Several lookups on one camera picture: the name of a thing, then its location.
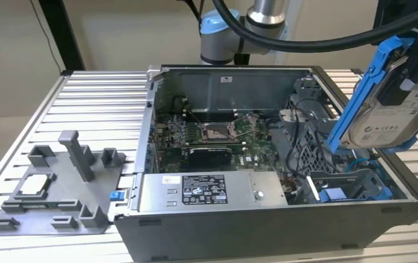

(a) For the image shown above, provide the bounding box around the hard disk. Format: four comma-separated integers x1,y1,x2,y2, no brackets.
326,35,418,154

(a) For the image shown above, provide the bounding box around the black open PC case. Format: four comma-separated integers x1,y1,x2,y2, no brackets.
113,64,418,263

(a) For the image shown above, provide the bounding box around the green motherboard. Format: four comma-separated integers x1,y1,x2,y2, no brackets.
154,108,286,175

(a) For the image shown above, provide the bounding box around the blue plastic bay clip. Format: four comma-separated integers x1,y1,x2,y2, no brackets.
321,187,348,203

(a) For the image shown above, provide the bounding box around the black graphics card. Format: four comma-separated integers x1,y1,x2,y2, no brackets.
186,146,234,167

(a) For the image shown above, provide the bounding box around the green RAM stick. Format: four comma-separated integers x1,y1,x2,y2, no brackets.
20,201,78,209

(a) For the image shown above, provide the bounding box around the grey parts rack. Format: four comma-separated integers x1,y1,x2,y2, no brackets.
0,130,127,237

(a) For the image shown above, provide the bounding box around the CPU socket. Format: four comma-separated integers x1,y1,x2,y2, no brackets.
201,122,238,142

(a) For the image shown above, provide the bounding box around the black upright post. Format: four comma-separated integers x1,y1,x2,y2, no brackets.
39,0,87,71

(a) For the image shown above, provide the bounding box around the blue wire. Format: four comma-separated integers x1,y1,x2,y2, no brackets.
349,156,382,176

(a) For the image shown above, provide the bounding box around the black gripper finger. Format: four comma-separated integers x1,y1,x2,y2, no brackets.
380,82,417,106

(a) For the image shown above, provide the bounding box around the silver power supply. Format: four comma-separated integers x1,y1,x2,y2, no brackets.
138,171,290,214

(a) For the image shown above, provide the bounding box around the silver CPU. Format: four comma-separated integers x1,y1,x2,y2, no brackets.
14,174,50,197

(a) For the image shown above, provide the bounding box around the thick black hose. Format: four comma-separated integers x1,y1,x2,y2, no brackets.
211,0,418,53

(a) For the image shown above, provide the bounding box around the grey metal disk bay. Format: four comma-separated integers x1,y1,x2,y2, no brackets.
278,78,394,205

